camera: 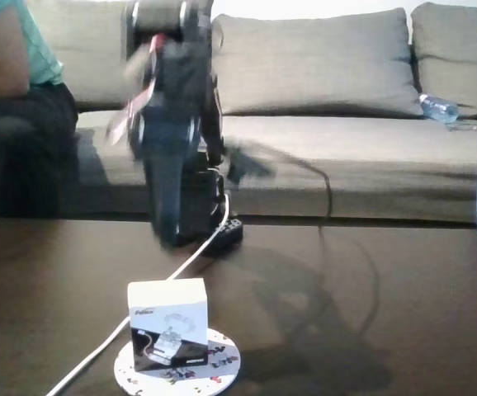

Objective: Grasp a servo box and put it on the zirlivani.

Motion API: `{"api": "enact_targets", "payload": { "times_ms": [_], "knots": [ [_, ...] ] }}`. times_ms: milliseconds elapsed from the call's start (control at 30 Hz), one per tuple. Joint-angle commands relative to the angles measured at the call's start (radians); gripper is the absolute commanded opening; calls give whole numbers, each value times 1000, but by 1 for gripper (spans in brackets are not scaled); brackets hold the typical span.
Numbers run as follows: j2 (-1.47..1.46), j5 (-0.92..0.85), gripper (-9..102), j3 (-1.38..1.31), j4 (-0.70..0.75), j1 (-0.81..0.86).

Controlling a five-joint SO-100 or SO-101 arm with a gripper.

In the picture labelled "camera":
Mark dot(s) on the grey sofa back cushion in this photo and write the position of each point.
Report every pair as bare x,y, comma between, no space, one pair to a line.
313,62
81,49
457,53

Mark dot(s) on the white and black servo box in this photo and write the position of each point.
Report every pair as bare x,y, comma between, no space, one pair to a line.
166,305

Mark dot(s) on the grey fabric sofa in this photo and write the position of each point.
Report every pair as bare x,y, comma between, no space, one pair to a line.
346,148

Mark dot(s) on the round cartoon print coaster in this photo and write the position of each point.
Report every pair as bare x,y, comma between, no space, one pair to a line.
222,359

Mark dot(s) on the clear plastic water bottle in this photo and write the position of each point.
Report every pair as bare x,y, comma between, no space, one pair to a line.
438,108

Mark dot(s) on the person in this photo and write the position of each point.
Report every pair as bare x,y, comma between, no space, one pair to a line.
15,156

